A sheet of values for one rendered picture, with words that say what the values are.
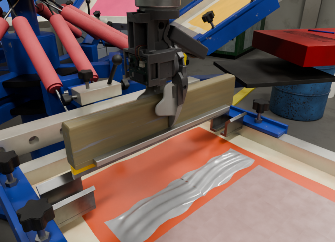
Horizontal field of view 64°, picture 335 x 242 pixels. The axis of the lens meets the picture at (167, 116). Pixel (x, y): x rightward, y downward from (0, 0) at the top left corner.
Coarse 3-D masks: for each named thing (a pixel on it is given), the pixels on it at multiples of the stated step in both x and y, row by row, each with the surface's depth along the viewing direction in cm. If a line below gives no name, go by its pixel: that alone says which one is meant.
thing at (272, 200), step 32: (160, 160) 63; (192, 160) 63; (256, 160) 63; (224, 192) 53; (256, 192) 53; (288, 192) 53; (320, 192) 53; (256, 224) 46; (288, 224) 46; (320, 224) 46
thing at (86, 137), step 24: (192, 96) 55; (216, 96) 60; (72, 120) 41; (96, 120) 41; (120, 120) 44; (144, 120) 48; (168, 120) 52; (72, 144) 40; (96, 144) 43; (120, 144) 46
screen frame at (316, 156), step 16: (272, 144) 67; (288, 144) 64; (304, 144) 63; (32, 160) 57; (48, 160) 57; (64, 160) 58; (304, 160) 62; (320, 160) 59; (32, 176) 55; (48, 176) 57
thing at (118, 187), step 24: (120, 168) 60; (144, 168) 60; (96, 192) 53; (120, 192) 53; (144, 192) 53; (96, 216) 48; (192, 216) 48; (216, 216) 48; (168, 240) 43; (192, 240) 43; (216, 240) 43; (240, 240) 43; (264, 240) 43
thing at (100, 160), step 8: (208, 112) 59; (216, 112) 60; (192, 120) 56; (200, 120) 57; (168, 128) 52; (176, 128) 53; (184, 128) 54; (152, 136) 50; (160, 136) 50; (128, 144) 47; (136, 144) 47; (144, 144) 48; (112, 152) 45; (120, 152) 45; (128, 152) 46; (96, 160) 42; (104, 160) 43; (112, 160) 44
